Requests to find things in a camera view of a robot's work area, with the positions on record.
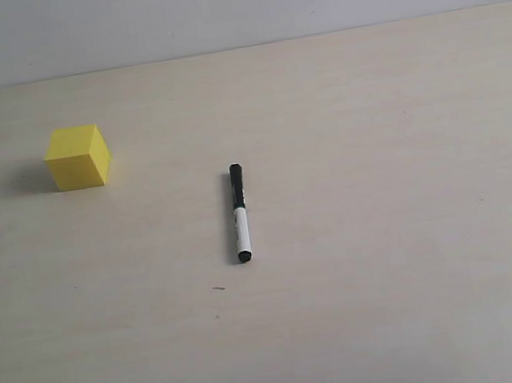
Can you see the black and white marker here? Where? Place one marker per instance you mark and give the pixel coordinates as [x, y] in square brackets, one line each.
[244, 244]

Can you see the yellow cube block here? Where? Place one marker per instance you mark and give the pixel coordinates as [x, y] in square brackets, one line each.
[78, 157]

